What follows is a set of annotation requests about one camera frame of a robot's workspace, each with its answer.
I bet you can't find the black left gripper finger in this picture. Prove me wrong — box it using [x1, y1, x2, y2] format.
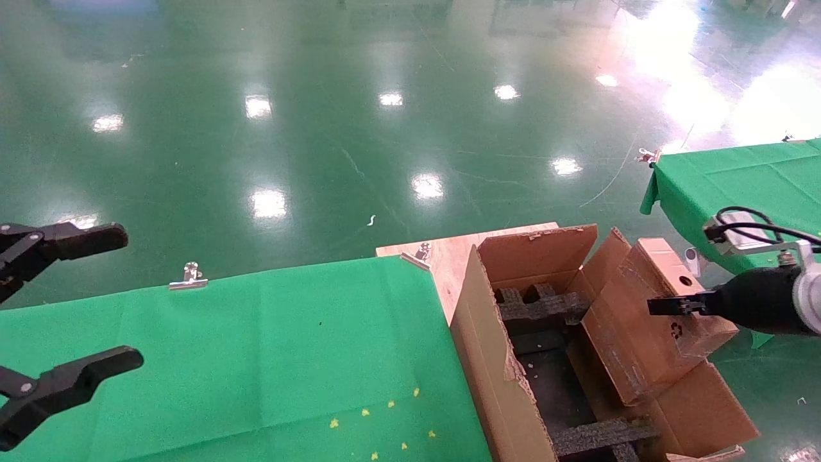
[0, 345, 144, 450]
[0, 223, 129, 302]

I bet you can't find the green tablecloth with yellow specks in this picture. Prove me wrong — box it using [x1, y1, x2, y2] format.
[0, 255, 493, 462]

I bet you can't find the black foam insert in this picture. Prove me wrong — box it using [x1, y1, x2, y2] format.
[495, 284, 591, 325]
[550, 416, 661, 462]

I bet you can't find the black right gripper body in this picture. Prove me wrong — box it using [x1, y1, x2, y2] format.
[706, 266, 810, 336]

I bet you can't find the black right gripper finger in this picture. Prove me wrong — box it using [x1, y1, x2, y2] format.
[648, 294, 711, 316]

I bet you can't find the large open cardboard carton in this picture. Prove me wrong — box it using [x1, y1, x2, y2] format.
[451, 225, 761, 462]

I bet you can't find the small cardboard box with hole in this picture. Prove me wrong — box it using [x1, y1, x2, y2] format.
[580, 237, 740, 406]

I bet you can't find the black camera cable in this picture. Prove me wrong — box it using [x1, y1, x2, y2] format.
[716, 207, 821, 246]

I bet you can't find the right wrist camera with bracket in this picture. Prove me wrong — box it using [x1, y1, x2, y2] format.
[704, 215, 802, 257]

